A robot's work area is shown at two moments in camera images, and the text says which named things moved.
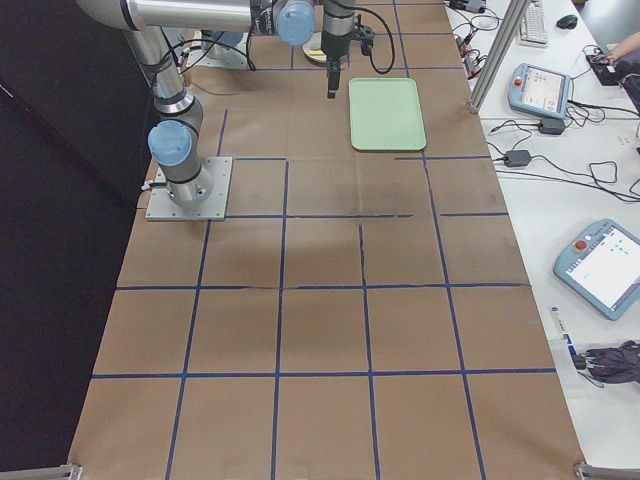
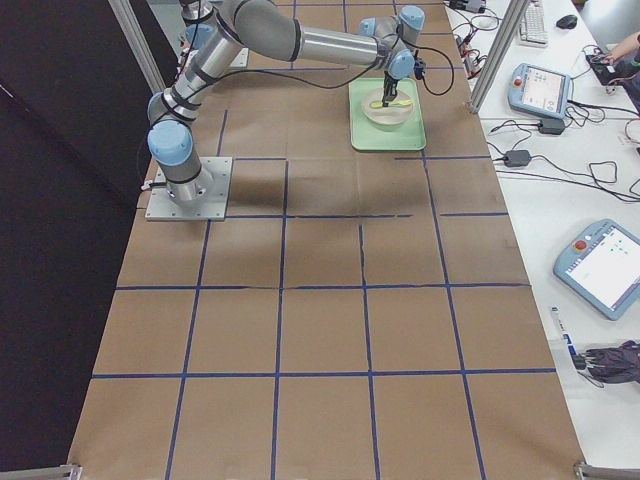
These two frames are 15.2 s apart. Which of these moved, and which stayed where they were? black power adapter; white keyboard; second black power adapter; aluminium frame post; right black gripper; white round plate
Moved: right black gripper; white round plate
Stayed: aluminium frame post; white keyboard; second black power adapter; black power adapter
